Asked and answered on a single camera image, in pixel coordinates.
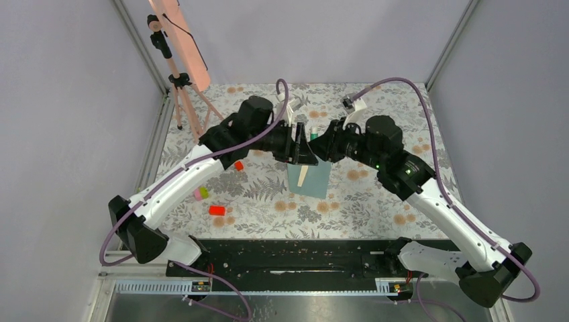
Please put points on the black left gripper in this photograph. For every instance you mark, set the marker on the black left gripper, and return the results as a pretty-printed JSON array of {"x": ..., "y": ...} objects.
[{"x": 302, "y": 151}]

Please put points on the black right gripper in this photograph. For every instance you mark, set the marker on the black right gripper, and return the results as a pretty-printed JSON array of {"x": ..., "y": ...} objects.
[{"x": 328, "y": 145}]

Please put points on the small glue stick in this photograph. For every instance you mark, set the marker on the small glue stick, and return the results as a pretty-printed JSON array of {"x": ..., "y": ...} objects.
[{"x": 313, "y": 133}]

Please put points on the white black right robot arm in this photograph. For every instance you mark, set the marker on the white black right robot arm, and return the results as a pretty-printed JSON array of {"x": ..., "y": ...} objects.
[{"x": 485, "y": 264}]

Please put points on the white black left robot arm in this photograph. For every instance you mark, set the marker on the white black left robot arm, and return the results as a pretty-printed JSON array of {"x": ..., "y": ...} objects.
[{"x": 257, "y": 125}]

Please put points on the small red cube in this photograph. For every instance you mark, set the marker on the small red cube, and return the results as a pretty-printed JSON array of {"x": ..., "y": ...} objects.
[{"x": 239, "y": 166}]

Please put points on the floral table mat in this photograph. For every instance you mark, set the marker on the floral table mat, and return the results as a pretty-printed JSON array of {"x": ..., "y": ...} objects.
[{"x": 258, "y": 200}]

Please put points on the red cylinder block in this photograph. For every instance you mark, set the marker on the red cylinder block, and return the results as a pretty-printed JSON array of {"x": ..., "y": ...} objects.
[{"x": 216, "y": 210}]

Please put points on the pink tripod stand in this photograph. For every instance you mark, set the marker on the pink tripod stand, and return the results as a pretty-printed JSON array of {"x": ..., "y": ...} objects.
[{"x": 181, "y": 82}]

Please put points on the pink light panel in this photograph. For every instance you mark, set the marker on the pink light panel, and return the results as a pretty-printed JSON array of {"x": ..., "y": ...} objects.
[{"x": 171, "y": 17}]

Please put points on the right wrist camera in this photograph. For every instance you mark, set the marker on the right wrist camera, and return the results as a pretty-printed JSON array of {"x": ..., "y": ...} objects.
[{"x": 354, "y": 108}]

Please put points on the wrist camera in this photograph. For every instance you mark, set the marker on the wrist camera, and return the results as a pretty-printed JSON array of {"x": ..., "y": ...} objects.
[
  {"x": 354, "y": 108},
  {"x": 287, "y": 113}
]

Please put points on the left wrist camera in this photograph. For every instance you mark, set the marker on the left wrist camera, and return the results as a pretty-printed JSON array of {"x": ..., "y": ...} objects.
[{"x": 287, "y": 113}]

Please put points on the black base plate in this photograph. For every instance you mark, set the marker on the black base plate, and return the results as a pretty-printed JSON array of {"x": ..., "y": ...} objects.
[{"x": 287, "y": 265}]

